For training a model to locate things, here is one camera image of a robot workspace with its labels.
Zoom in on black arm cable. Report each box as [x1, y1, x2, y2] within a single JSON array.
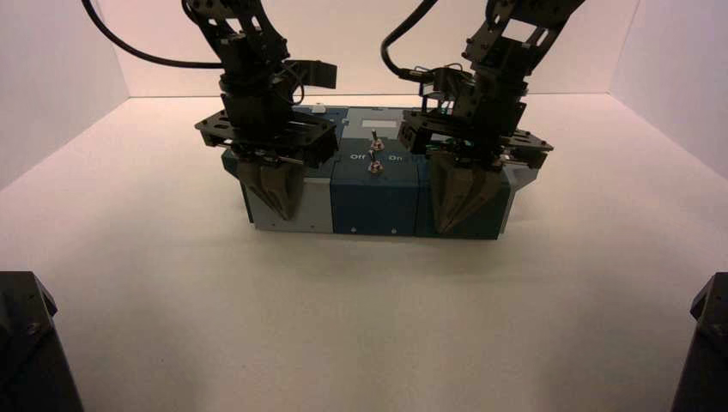
[[380, 0, 440, 82], [81, 0, 224, 70]]

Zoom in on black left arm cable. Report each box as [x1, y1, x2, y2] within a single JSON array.
[[81, 0, 224, 70]]

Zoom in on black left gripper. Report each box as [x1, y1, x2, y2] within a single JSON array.
[[195, 94, 339, 221]]

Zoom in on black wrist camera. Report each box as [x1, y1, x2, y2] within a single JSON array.
[[419, 66, 476, 106], [284, 58, 337, 90]]

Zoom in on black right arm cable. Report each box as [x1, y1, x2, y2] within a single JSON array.
[[380, 0, 440, 82]]

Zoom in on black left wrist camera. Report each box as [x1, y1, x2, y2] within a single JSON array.
[[284, 58, 337, 90]]

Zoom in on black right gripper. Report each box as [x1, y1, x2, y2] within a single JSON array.
[[397, 99, 554, 235]]

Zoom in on grey and teal control box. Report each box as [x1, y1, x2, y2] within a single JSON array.
[[220, 105, 539, 240]]

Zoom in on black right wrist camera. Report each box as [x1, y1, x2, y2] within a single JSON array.
[[419, 66, 476, 106]]

